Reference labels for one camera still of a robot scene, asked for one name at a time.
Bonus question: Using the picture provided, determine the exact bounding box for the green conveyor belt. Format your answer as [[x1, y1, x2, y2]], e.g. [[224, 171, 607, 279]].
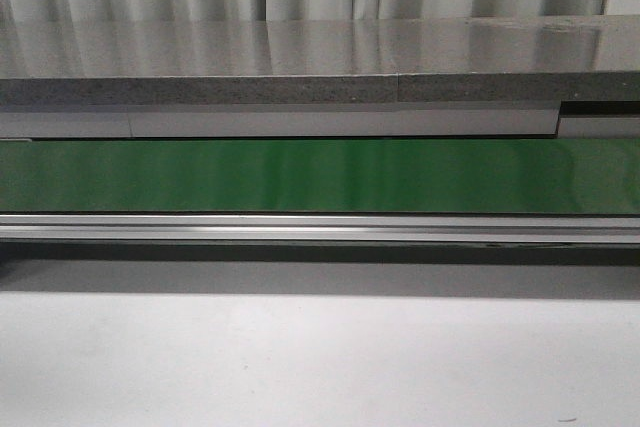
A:
[[1, 138, 639, 215]]

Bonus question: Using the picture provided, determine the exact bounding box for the grey stone counter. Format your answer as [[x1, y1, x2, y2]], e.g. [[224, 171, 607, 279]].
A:
[[0, 14, 640, 140]]

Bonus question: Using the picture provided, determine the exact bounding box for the aluminium conveyor frame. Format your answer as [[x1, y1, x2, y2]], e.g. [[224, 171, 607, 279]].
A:
[[1, 213, 639, 245]]

